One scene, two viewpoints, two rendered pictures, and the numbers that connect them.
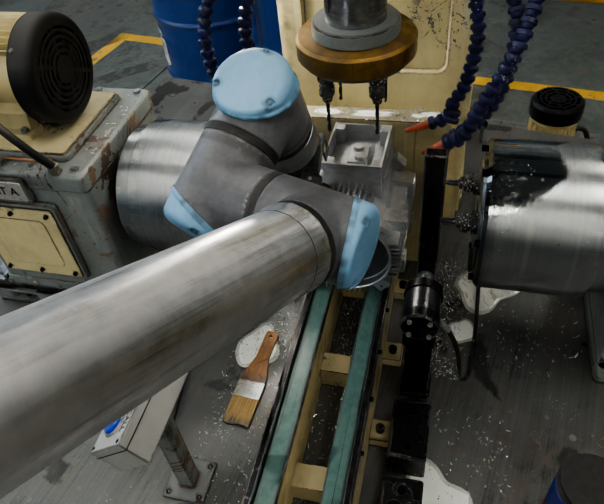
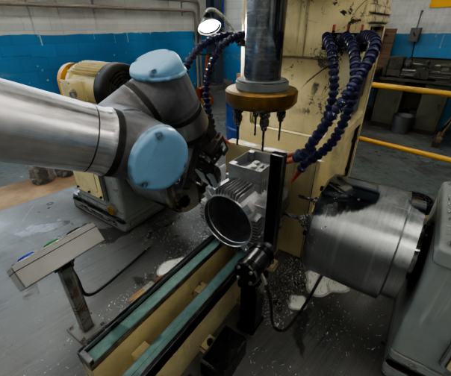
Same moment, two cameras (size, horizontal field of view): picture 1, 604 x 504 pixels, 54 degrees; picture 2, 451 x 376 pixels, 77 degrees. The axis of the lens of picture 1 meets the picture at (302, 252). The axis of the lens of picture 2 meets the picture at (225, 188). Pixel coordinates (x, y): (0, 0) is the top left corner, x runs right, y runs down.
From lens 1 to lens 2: 37 cm
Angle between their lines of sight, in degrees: 20
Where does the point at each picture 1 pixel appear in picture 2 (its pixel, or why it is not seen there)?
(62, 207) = not seen: hidden behind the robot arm
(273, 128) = (156, 92)
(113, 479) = (51, 309)
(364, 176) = (250, 176)
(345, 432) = (173, 329)
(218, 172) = (109, 104)
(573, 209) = (375, 224)
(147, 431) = (37, 268)
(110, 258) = (116, 192)
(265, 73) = (160, 58)
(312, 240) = (100, 124)
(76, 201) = not seen: hidden behind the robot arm
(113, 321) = not seen: outside the picture
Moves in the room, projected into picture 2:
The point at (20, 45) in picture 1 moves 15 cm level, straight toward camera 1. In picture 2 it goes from (103, 71) to (89, 79)
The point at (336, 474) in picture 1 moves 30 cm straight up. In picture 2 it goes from (149, 354) to (122, 231)
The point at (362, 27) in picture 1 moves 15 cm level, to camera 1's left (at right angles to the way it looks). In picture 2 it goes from (260, 80) to (198, 77)
